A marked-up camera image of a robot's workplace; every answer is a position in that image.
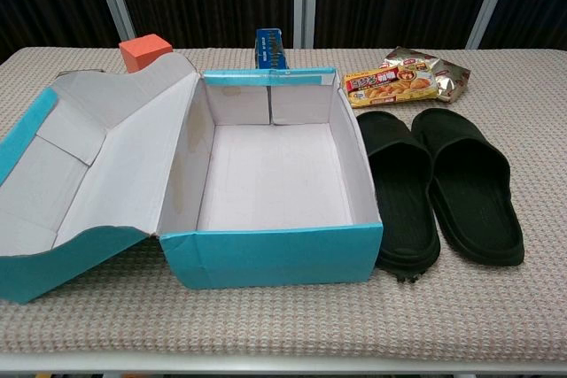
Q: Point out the black slipper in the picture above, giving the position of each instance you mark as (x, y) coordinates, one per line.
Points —
(405, 214)
(478, 214)

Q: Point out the light blue shoe box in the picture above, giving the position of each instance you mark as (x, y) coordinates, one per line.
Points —
(274, 258)

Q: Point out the long blue box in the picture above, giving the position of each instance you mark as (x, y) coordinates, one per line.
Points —
(270, 48)

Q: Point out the orange cube block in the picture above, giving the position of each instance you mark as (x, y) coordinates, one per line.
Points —
(144, 52)

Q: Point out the yellow snack packet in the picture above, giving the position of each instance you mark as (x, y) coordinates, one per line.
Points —
(390, 86)

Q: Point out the silver red snack bag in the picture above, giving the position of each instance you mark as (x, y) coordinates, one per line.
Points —
(452, 77)

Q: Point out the beige woven table cloth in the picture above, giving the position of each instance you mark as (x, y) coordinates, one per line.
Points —
(443, 307)

